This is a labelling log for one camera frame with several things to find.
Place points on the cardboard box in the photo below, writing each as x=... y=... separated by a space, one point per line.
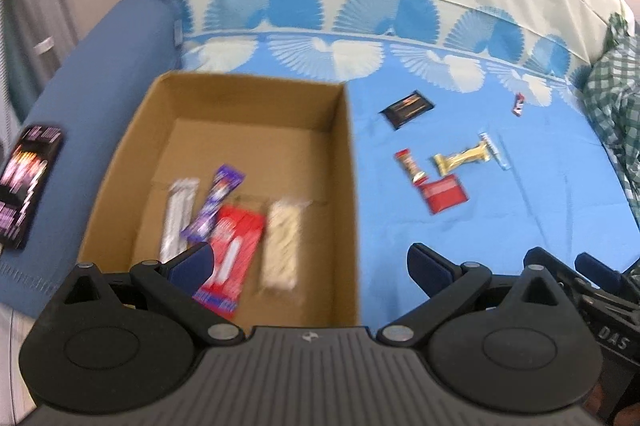
x=250 y=145

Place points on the beige wafer bar clear wrapper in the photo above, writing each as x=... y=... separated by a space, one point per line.
x=282 y=246

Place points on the light blue stick packet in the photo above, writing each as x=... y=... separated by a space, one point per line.
x=495 y=150

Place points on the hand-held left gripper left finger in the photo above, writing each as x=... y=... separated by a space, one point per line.
x=190 y=268

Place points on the white silver stick packet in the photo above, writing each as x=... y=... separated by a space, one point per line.
x=177 y=216

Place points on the red square snack packet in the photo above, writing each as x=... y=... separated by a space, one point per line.
x=445 y=195

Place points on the black smartphone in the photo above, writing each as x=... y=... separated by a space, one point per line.
x=30 y=186

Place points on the long red white snack packet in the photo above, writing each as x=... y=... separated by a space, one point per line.
x=235 y=246

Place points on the purple candy bar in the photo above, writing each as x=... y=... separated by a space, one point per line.
x=212 y=201

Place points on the small red candy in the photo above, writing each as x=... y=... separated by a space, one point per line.
x=517 y=104

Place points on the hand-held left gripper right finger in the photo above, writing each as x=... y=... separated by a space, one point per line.
x=430 y=267

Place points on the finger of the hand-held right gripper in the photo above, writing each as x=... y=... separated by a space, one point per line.
x=600 y=273
x=562 y=271

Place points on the red coffee stick packet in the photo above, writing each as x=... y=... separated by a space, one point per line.
x=410 y=165

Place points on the gold candy bar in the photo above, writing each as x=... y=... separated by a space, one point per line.
x=460 y=159

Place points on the blue fabric sofa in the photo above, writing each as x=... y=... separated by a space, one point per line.
x=90 y=70

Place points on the white plastic curtain clip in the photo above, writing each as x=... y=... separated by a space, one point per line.
x=44 y=45

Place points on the green checked cloth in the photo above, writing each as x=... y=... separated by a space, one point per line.
x=617 y=105

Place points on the black chocolate packet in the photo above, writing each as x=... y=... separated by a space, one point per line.
x=406 y=109

